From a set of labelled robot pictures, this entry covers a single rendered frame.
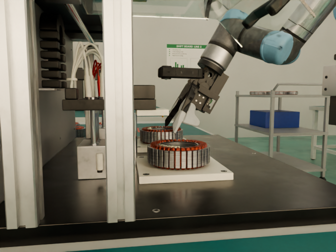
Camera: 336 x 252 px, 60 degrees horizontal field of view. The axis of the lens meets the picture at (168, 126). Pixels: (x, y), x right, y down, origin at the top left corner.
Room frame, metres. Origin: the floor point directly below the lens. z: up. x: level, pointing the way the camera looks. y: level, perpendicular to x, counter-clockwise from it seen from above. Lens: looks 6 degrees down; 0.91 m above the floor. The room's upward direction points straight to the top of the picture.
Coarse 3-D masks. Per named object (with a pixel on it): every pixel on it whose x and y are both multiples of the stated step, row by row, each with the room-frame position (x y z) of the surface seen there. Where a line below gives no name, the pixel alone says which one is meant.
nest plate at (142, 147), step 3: (138, 138) 0.81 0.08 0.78; (183, 138) 0.81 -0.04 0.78; (138, 141) 0.76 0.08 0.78; (141, 141) 0.76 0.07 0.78; (138, 144) 0.71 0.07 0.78; (141, 144) 0.71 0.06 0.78; (144, 144) 0.71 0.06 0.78; (147, 144) 0.71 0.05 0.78; (138, 147) 0.67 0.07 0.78; (141, 147) 0.67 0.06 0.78; (144, 147) 0.67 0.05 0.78; (138, 150) 0.67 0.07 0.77; (141, 150) 0.67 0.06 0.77; (144, 150) 0.67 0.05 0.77
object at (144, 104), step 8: (136, 88) 0.47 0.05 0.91; (144, 88) 0.47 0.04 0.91; (152, 88) 0.47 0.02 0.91; (136, 96) 0.47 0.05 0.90; (144, 96) 0.47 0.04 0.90; (152, 96) 0.48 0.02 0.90; (64, 104) 0.45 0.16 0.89; (72, 104) 0.45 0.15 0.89; (80, 104) 0.46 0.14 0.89; (88, 104) 0.46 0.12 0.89; (96, 104) 0.46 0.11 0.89; (136, 104) 0.47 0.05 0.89; (144, 104) 0.47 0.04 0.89; (152, 104) 0.47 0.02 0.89; (96, 112) 0.49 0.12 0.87; (136, 112) 0.48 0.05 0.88; (144, 112) 0.48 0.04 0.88; (152, 112) 0.48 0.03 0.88; (160, 112) 0.48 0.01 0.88; (168, 112) 0.48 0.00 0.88; (96, 120) 0.49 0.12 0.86; (96, 128) 0.47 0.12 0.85; (96, 136) 0.47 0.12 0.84
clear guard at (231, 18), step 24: (96, 0) 0.50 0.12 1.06; (144, 0) 0.50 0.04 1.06; (168, 0) 0.50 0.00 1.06; (192, 0) 0.50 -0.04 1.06; (216, 0) 0.50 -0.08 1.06; (240, 0) 0.50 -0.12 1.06; (264, 0) 0.45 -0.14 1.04; (288, 0) 0.41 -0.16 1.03; (240, 24) 0.56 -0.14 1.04; (264, 24) 0.50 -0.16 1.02; (288, 24) 0.45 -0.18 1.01
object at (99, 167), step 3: (96, 153) 0.45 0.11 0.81; (99, 153) 0.45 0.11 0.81; (102, 153) 0.45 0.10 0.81; (96, 156) 0.45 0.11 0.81; (99, 156) 0.45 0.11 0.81; (102, 156) 0.45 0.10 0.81; (96, 159) 0.45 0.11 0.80; (99, 159) 0.45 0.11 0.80; (102, 159) 0.45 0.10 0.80; (96, 162) 0.45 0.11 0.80; (99, 162) 0.45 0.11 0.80; (102, 162) 0.45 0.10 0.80; (96, 165) 0.45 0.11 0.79; (99, 165) 0.45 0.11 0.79; (102, 165) 0.45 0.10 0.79; (96, 168) 0.45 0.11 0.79; (99, 168) 0.45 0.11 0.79; (102, 168) 0.45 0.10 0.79; (99, 171) 0.45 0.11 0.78
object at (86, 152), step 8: (80, 144) 0.47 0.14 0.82; (88, 144) 0.47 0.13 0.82; (96, 144) 0.47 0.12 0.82; (104, 144) 0.47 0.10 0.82; (80, 152) 0.45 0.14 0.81; (88, 152) 0.45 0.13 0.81; (96, 152) 0.46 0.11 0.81; (104, 152) 0.46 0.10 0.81; (80, 160) 0.45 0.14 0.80; (88, 160) 0.45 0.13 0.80; (104, 160) 0.46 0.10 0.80; (80, 168) 0.45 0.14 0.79; (88, 168) 0.45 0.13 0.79; (104, 168) 0.46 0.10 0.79; (80, 176) 0.45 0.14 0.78; (88, 176) 0.45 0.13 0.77; (96, 176) 0.46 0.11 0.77; (104, 176) 0.46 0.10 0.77
